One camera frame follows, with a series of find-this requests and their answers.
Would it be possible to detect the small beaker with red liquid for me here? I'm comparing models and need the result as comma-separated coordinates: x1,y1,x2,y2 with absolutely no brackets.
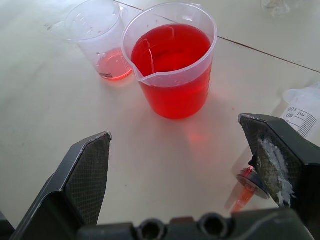
49,0,134,81

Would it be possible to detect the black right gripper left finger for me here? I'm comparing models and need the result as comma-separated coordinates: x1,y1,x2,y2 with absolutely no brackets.
9,130,113,240

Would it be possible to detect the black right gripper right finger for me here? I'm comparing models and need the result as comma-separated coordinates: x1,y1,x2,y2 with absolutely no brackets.
238,113,320,226

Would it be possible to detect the crumpled clear plastic wrap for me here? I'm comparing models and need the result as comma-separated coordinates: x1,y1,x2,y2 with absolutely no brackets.
259,0,305,17

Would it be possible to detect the large beaker of red liquid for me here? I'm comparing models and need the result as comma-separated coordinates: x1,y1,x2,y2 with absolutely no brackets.
121,2,218,120

